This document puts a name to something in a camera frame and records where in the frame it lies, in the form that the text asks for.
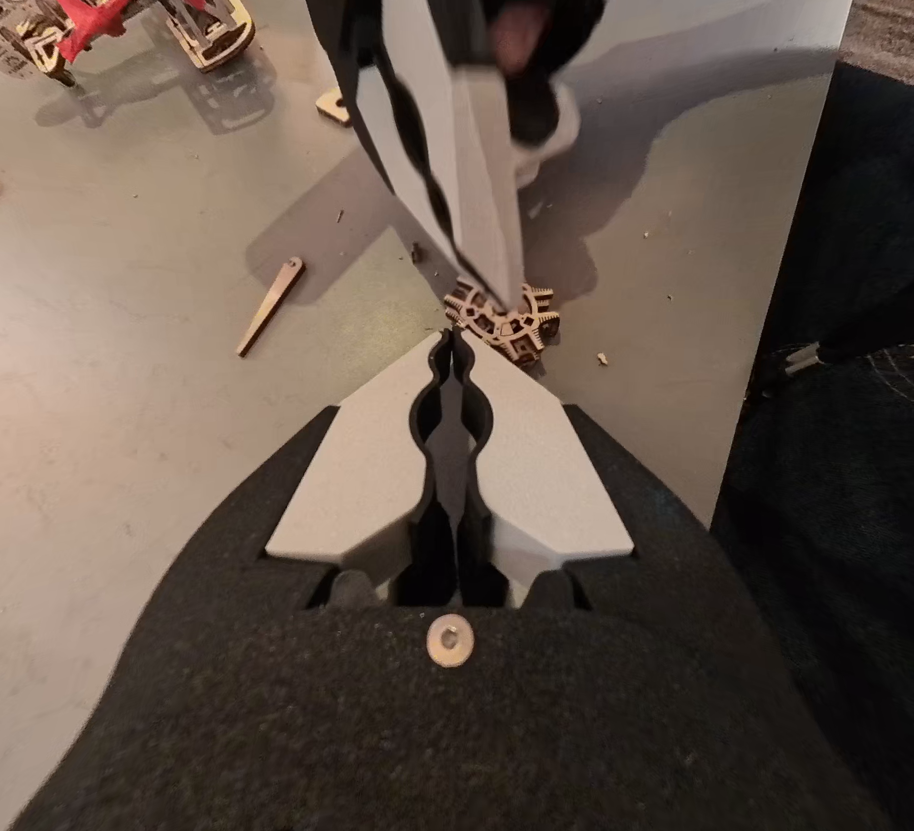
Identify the grey desk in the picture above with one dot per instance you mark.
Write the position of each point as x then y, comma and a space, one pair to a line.
143, 345

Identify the pointed wooden stick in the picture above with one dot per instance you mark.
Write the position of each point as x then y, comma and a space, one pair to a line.
275, 302

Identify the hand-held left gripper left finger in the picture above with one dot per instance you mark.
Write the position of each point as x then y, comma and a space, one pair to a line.
350, 481

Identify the person's dark trousers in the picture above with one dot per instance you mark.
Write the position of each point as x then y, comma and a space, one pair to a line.
835, 488

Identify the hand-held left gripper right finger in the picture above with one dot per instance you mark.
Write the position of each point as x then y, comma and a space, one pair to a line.
550, 481

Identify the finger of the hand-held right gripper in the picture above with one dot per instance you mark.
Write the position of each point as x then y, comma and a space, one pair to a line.
443, 95
375, 124

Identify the square wooden piece with holes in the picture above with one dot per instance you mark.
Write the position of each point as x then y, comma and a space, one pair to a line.
330, 106

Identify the wooden gear assembly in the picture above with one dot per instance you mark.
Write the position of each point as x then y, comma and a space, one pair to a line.
503, 324

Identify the wooden model plane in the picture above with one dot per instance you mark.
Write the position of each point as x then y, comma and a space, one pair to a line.
185, 9

